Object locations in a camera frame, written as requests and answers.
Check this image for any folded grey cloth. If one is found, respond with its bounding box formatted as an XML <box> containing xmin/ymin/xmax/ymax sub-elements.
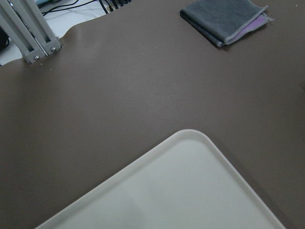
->
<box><xmin>180</xmin><ymin>0</ymin><xmax>273</xmax><ymax>47</ymax></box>

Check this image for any white rabbit tray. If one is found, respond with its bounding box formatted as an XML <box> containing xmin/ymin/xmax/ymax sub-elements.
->
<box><xmin>40</xmin><ymin>129</ymin><xmax>283</xmax><ymax>229</ymax></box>

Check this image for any grey aluminium post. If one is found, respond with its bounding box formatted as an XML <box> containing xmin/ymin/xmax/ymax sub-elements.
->
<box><xmin>0</xmin><ymin>0</ymin><xmax>61</xmax><ymax>63</ymax></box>

